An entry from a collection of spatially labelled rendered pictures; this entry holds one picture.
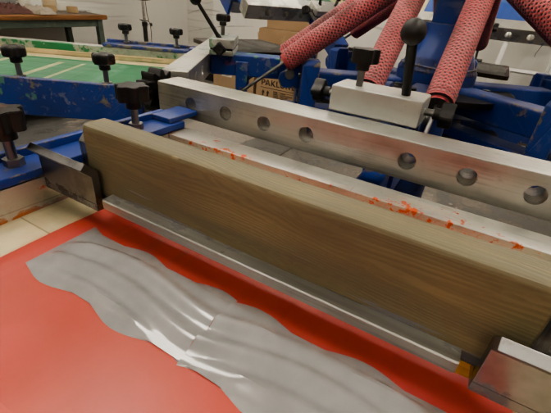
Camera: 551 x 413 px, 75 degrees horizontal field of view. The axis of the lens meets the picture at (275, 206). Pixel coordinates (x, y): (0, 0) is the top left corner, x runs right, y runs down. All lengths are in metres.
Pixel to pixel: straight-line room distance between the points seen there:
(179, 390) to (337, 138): 0.35
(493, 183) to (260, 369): 0.32
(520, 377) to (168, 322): 0.23
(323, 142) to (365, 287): 0.28
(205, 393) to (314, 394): 0.07
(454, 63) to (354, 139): 0.29
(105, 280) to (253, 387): 0.16
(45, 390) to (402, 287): 0.23
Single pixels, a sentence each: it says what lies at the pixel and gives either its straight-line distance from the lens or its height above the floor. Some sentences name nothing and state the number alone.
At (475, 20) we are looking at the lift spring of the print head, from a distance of 0.80.
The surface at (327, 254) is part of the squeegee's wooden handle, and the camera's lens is 0.25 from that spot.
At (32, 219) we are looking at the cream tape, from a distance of 0.45.
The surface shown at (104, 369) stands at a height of 0.96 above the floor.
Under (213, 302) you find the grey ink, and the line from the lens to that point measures 0.30.
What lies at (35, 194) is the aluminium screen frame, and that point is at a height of 0.97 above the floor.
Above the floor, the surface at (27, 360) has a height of 0.96.
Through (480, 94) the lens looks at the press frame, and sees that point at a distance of 0.98.
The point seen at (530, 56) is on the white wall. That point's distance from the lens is 4.36.
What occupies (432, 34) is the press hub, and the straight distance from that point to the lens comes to 1.03.
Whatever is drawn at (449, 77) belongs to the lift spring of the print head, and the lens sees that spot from 0.69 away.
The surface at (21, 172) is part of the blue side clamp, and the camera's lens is 0.45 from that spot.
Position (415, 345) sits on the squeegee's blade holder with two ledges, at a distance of 0.26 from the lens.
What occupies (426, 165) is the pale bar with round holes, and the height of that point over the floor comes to 1.02.
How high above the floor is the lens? 1.18
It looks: 30 degrees down
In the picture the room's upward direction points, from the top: 5 degrees clockwise
